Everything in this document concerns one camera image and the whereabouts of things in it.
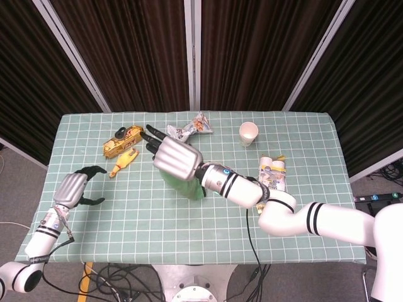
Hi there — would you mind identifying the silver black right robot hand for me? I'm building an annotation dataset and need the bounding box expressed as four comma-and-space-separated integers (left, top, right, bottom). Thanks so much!
139, 123, 207, 182

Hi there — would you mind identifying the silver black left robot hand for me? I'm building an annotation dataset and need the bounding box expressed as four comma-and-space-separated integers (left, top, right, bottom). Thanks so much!
52, 165, 108, 210

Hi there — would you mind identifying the green cloth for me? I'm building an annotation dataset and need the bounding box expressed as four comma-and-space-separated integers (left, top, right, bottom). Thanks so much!
159, 169, 207, 201

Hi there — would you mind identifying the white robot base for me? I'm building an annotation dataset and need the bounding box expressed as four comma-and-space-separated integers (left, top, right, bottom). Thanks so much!
150, 263, 241, 302

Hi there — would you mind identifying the white crumpled snack bag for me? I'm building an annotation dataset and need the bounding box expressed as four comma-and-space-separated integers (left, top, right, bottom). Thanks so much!
166, 111, 214, 146

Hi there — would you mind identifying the gold biscuit package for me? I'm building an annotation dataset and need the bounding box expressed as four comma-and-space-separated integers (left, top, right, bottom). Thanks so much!
103, 125, 145, 159

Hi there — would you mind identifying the green checked tablecloth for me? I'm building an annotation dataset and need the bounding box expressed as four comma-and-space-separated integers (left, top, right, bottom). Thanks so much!
20, 110, 368, 265

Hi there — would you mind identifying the white paper cup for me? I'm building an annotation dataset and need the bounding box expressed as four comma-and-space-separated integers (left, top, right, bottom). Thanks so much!
239, 121, 259, 142

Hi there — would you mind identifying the dark white-framed partition screen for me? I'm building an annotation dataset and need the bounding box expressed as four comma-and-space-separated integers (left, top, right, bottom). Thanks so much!
192, 0, 360, 113
0, 0, 110, 171
285, 0, 403, 184
40, 0, 195, 113

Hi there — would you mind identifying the black power strip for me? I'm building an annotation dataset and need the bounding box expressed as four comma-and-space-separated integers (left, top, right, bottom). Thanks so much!
354, 191, 403, 205

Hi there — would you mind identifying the left arm cable with jack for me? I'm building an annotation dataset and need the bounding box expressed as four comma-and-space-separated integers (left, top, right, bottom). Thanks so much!
39, 206, 77, 271

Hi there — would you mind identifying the thin white floor cable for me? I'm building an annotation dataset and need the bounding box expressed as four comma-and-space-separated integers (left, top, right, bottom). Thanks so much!
0, 221, 32, 233

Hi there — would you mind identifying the black floor cable bundle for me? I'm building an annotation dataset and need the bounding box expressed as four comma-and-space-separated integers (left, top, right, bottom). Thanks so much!
40, 262, 166, 302

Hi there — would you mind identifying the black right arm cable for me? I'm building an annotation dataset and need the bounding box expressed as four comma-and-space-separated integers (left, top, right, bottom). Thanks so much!
244, 207, 272, 302

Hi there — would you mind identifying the black cable bundle behind screen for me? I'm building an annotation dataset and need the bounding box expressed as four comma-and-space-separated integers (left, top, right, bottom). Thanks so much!
374, 157, 403, 182

